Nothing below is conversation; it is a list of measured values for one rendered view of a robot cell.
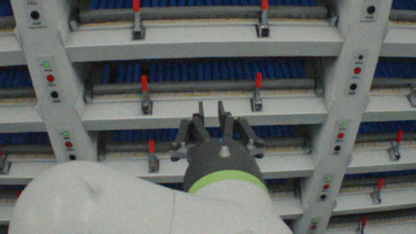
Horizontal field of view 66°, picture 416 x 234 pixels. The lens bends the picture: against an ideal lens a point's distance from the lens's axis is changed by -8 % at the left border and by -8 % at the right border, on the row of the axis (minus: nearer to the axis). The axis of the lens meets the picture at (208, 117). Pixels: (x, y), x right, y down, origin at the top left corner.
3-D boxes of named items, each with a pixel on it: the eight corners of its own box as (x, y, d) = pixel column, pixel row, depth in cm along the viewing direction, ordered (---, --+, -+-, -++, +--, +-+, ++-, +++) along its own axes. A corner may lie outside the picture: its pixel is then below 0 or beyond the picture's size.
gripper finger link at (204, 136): (215, 167, 47) (205, 169, 47) (199, 134, 57) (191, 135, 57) (215, 141, 46) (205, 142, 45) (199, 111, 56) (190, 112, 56)
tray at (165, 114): (323, 123, 87) (335, 100, 79) (85, 130, 84) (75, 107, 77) (306, 67, 99) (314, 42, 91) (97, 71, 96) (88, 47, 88)
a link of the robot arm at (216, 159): (274, 160, 34) (180, 164, 33) (266, 249, 38) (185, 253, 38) (262, 135, 39) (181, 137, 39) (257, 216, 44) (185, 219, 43)
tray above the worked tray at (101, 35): (338, 56, 76) (357, 6, 65) (70, 62, 74) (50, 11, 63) (315, 3, 88) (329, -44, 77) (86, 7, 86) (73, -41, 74)
